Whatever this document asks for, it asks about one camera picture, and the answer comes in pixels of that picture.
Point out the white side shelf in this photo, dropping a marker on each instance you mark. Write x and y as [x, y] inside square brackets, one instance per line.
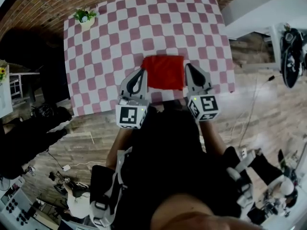
[4, 97]

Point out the white power adapter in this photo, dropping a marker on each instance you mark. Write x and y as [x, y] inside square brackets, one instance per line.
[66, 168]

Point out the white pot with flowering plant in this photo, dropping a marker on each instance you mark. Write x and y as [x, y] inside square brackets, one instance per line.
[85, 17]

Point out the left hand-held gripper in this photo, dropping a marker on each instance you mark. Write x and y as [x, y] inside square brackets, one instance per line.
[130, 112]

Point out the black white sneaker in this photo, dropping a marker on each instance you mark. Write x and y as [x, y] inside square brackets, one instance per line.
[81, 185]

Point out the person's face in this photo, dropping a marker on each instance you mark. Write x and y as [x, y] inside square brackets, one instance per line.
[204, 214]

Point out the pink white checkered tablecloth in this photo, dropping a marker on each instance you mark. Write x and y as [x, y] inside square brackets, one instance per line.
[120, 44]

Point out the person's left forearm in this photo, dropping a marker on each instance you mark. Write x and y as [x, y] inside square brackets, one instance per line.
[117, 142]

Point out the person's black clothing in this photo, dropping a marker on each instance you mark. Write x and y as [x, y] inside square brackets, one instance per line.
[168, 152]

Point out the white desk with black items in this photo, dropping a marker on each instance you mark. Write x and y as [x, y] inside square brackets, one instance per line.
[14, 207]

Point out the white power strip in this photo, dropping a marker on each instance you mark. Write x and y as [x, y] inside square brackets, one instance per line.
[243, 152]

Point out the pile of black gear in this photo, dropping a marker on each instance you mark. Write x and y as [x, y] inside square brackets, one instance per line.
[291, 56]

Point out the black bags heap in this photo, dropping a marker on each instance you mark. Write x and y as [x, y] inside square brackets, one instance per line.
[28, 138]

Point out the person's right forearm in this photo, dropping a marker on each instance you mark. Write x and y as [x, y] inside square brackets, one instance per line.
[212, 135]

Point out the white cloth bag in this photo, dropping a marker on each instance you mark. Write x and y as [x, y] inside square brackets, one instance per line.
[78, 201]

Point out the red long-sleeved top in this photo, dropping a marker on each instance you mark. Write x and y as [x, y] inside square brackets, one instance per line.
[165, 71]

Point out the white table frame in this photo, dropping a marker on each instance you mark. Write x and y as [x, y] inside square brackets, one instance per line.
[273, 47]

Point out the white round lamp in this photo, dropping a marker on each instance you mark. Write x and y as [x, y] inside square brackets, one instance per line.
[286, 187]

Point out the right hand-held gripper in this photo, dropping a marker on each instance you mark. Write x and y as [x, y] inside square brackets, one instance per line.
[206, 105]

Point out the yellow sunflower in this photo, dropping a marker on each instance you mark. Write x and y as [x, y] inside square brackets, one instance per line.
[2, 72]

